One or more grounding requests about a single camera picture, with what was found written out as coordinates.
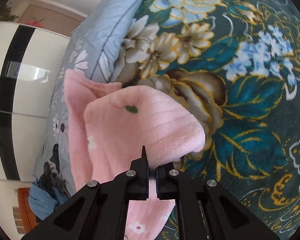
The orange wooden headboard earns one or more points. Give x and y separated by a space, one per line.
28 218

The blue sweatpants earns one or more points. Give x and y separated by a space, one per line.
44 200

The brown door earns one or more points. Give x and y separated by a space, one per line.
51 18

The wall switch panel row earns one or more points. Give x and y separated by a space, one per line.
18 220

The green hanging plant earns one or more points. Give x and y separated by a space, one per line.
6 15

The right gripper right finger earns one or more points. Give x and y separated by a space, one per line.
206 210

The grey daisy print duvet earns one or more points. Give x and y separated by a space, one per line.
92 50

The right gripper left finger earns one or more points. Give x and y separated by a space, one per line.
98 211

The pink fleece garment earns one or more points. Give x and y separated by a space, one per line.
109 126

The teal floral bed blanket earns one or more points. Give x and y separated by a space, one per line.
235 65

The white wardrobe black stripe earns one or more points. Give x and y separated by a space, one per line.
30 59

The dark grey clothes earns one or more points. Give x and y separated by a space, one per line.
51 178

